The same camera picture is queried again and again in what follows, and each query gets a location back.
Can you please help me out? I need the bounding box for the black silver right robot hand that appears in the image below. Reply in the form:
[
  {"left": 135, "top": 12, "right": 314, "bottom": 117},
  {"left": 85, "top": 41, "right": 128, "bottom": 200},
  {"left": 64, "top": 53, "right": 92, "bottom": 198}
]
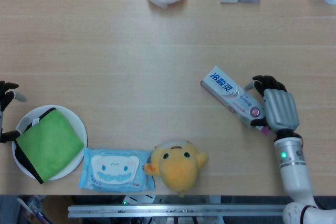
[{"left": 243, "top": 74, "right": 300, "bottom": 136}]

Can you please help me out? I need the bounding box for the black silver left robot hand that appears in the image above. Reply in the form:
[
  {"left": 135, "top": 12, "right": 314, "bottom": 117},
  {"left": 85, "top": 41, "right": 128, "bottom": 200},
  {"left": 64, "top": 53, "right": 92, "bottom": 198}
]
[{"left": 0, "top": 81, "right": 32, "bottom": 144}]

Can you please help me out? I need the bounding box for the white pink toothpaste box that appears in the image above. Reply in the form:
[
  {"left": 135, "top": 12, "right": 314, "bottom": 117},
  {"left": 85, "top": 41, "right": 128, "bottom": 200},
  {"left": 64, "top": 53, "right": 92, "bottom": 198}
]
[{"left": 200, "top": 66, "right": 272, "bottom": 136}]

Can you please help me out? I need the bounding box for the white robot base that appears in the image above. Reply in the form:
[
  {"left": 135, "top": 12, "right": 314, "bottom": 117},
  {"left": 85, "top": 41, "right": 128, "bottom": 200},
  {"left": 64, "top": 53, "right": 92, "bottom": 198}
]
[{"left": 122, "top": 195, "right": 157, "bottom": 205}]

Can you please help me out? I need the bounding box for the green folded towel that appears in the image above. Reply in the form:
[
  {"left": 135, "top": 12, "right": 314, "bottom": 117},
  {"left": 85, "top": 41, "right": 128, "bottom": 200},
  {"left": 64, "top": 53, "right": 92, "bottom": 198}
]
[{"left": 14, "top": 107, "right": 85, "bottom": 185}]

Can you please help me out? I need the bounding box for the white plate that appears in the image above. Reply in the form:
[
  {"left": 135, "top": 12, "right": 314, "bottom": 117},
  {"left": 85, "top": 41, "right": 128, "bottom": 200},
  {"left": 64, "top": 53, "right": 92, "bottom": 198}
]
[{"left": 12, "top": 104, "right": 88, "bottom": 182}]

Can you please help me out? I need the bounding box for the yellow plush toy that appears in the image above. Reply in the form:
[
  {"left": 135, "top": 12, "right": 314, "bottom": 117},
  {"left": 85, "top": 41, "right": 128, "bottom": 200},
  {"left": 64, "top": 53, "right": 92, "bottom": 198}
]
[{"left": 142, "top": 140, "right": 209, "bottom": 198}]

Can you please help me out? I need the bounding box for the blue wet wipes pack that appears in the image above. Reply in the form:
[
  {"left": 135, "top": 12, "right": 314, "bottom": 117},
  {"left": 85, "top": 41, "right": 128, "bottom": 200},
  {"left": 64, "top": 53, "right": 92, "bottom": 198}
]
[{"left": 78, "top": 147, "right": 156, "bottom": 193}]

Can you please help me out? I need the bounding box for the aluminium profile rail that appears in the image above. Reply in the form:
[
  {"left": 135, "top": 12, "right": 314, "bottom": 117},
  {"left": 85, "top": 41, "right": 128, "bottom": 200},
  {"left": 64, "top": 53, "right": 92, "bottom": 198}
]
[{"left": 67, "top": 203, "right": 304, "bottom": 219}]

